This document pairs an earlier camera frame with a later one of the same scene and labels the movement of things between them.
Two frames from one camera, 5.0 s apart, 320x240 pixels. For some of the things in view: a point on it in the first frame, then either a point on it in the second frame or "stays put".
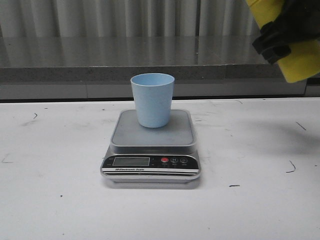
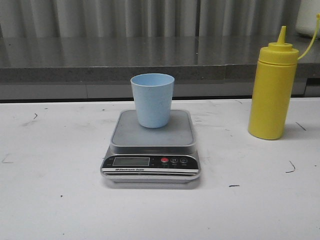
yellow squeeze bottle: [303, 62] -> [273, 93]
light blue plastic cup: [153, 93] stays put
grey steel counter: [100, 67] stays put
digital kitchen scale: [137, 154] stays put
